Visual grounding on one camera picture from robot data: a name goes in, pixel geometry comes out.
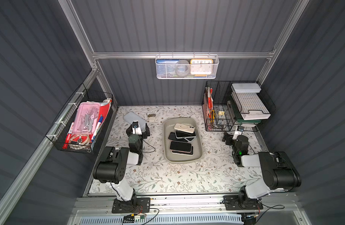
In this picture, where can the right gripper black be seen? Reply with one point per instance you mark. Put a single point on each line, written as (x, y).
(227, 137)

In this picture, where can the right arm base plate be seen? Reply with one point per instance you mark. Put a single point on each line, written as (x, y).
(235, 203)

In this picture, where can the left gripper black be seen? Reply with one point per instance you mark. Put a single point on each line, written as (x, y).
(130, 131)

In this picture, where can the pink case phone face up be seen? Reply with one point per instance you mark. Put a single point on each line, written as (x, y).
(172, 137)

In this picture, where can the grey tape roll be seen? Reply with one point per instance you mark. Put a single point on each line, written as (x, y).
(182, 68)

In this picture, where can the yellow white clock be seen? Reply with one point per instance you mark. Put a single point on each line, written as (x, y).
(201, 66)

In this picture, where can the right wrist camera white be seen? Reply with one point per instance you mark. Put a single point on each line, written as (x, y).
(239, 130)

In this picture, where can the light blue case phone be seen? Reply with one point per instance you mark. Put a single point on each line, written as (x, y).
(185, 135)

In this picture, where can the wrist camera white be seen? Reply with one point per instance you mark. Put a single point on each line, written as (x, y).
(137, 130)
(239, 130)

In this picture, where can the black wire side basket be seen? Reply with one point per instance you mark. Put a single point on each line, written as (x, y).
(61, 135)

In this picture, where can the red folder in side basket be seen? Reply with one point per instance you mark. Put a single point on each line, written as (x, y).
(104, 110)

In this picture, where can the cream case phone black screen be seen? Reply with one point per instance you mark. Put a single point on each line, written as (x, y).
(184, 153)

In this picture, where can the black wire desk organizer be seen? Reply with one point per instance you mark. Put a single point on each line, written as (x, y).
(226, 116)

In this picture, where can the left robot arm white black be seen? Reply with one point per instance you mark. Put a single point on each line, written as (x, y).
(110, 167)

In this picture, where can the white grid paper tray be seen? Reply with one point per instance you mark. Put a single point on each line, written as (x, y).
(249, 104)

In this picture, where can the pink plastic pencil case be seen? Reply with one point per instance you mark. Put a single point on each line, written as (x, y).
(86, 118)

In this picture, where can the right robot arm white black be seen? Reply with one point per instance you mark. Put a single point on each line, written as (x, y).
(278, 172)

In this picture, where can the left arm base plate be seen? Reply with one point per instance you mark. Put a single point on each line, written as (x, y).
(133, 206)

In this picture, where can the grey storage box lid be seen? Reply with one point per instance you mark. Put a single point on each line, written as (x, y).
(131, 117)

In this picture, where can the pink case phone black screen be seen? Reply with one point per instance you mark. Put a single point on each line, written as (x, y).
(180, 146)

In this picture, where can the grey storage tray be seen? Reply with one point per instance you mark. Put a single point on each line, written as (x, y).
(168, 127)

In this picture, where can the beige case phone with ring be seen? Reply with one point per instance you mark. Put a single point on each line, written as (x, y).
(184, 128)

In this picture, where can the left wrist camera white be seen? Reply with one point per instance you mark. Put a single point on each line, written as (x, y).
(137, 130)

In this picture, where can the red tape dispenser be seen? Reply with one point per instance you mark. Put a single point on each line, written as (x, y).
(80, 139)

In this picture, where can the blue box in basket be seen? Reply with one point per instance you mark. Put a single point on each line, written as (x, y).
(166, 67)

